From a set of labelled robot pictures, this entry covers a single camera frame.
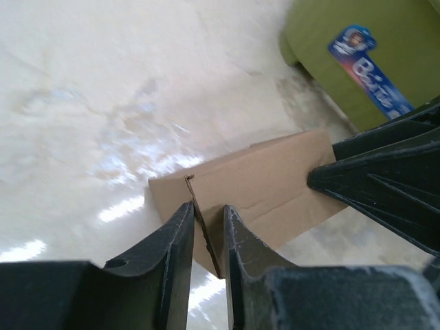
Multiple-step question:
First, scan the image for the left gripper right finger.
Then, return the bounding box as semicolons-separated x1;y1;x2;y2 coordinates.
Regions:
223;205;439;329

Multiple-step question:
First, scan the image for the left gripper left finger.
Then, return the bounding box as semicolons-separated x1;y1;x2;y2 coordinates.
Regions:
1;202;195;329

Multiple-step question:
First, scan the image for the olive green plastic basket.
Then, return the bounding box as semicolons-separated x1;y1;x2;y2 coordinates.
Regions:
280;0;439;131

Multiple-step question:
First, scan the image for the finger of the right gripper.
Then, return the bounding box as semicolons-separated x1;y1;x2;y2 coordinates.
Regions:
333;101;439;161
307;135;439;256

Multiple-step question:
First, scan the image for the brown cardboard box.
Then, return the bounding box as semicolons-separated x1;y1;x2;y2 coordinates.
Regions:
148;129;346;278

